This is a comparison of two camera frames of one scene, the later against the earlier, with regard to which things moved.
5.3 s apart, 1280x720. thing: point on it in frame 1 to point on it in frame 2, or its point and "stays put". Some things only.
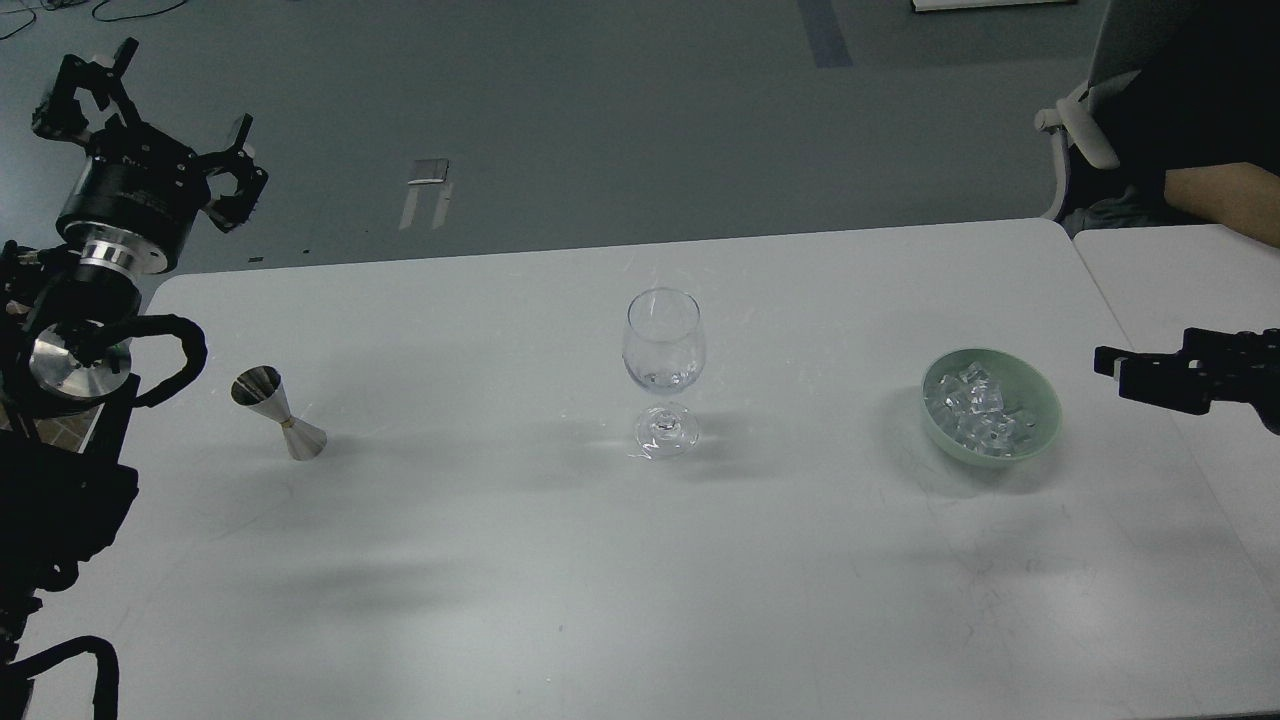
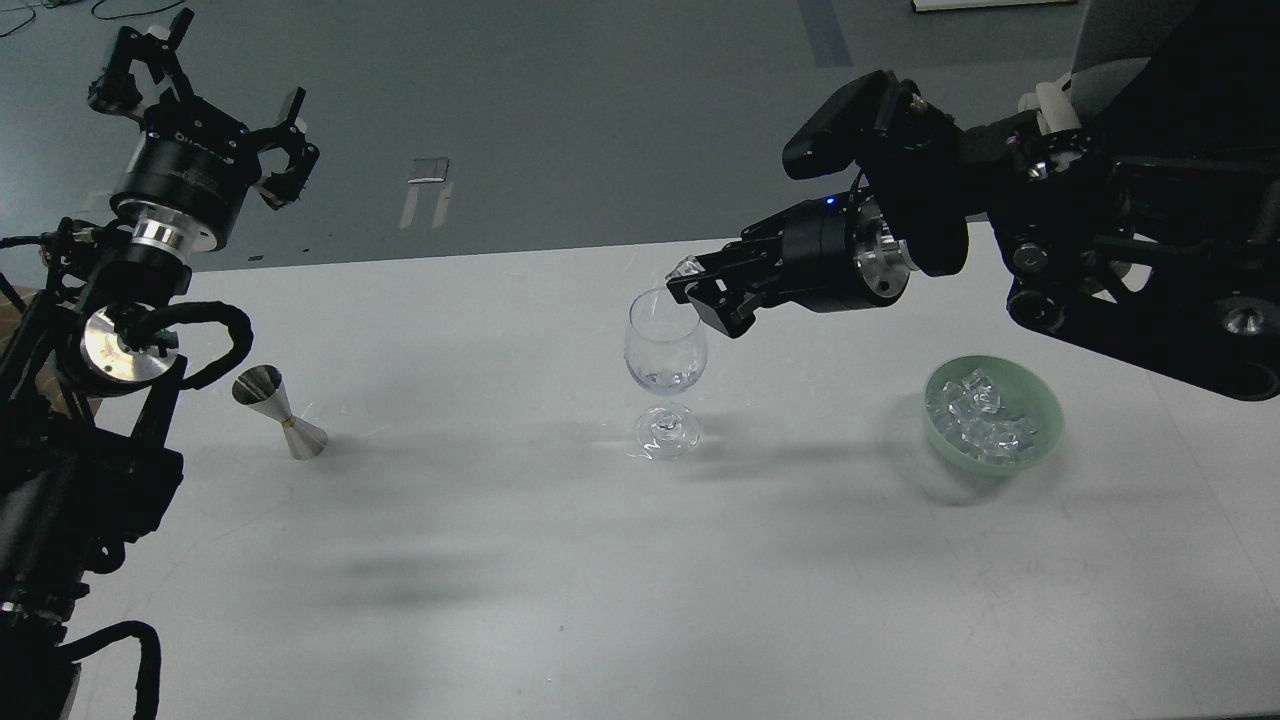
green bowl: x=987 y=408 stays put
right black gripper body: x=1260 y=375 to x=841 y=254
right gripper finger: x=1201 y=344 to x=729 y=303
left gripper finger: x=60 y=117 to x=117 y=91
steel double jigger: x=259 y=387 stays put
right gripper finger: x=1185 y=385 to x=738 y=257
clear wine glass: x=664 y=348 stays put
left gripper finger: x=230 y=212 to x=286 y=185
